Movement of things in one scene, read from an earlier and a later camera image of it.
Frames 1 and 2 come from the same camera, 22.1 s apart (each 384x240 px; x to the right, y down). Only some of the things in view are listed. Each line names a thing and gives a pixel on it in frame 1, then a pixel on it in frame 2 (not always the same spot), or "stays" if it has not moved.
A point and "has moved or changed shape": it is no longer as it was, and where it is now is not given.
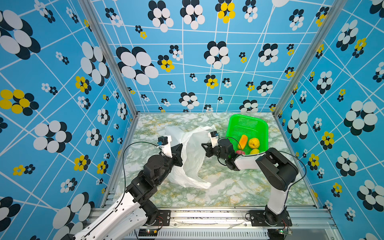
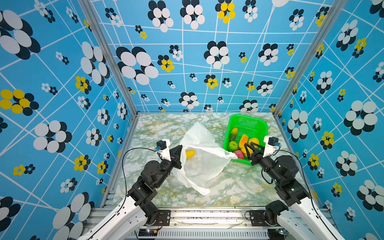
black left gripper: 176,154 stays
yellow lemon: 254,143 stays
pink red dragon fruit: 239,152 stays
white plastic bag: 194,141 has moved or changed shape
